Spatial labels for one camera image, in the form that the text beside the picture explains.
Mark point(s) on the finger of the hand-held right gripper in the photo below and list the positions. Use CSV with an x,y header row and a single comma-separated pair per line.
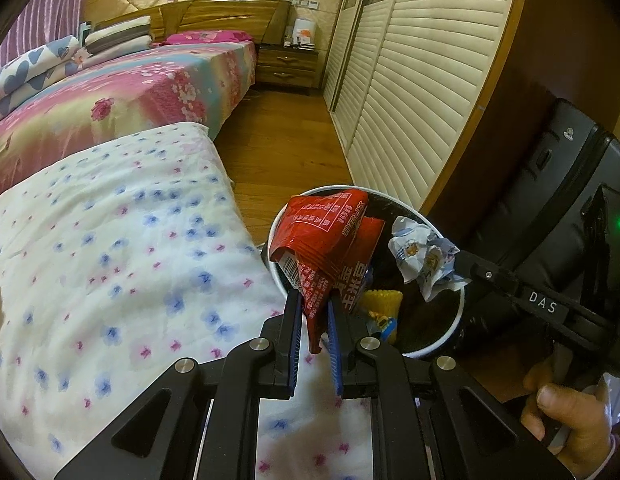
x,y
515,287

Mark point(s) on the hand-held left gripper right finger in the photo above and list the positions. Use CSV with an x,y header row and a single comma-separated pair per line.
x,y
335,355

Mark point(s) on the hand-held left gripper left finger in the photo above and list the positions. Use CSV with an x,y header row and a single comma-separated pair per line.
x,y
292,345

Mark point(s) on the yellow foam fruit net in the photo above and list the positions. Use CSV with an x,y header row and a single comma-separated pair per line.
x,y
385,302

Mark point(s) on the white bin with black liner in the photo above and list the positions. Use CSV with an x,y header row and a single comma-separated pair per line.
x,y
442,340

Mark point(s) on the printed white wrapper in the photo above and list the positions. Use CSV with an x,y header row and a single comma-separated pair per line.
x,y
420,255

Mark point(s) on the red snack wrapper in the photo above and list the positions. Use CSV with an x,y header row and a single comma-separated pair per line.
x,y
330,230

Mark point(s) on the person's right hand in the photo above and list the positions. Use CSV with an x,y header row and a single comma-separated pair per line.
x,y
577,410

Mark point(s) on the black suitcase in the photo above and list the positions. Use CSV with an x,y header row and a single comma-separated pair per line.
x,y
540,185

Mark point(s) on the white floral quilt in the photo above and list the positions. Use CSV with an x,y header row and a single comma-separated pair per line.
x,y
114,285

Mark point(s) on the cream slatted wardrobe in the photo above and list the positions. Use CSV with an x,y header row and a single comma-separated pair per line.
x,y
400,85

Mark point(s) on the wooden nightstand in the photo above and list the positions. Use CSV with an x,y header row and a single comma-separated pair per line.
x,y
287,65

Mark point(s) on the pink floral bed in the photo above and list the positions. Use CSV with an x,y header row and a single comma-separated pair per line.
x,y
114,90

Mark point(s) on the white and orange box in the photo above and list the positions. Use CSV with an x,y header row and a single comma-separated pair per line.
x,y
304,32

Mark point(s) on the pink pillow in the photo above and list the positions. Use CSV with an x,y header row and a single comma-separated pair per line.
x,y
209,36

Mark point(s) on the wooden headboard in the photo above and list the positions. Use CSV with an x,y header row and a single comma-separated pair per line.
x,y
229,15

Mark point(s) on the folded striped blanket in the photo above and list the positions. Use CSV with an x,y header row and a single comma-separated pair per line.
x,y
119,32

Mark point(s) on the folded heart print quilt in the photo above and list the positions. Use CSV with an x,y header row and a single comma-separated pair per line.
x,y
29,62

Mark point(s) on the purple striped curtain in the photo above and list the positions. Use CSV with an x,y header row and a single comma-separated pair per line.
x,y
34,10

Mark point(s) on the wall switch panel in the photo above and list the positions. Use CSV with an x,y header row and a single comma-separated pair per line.
x,y
305,4

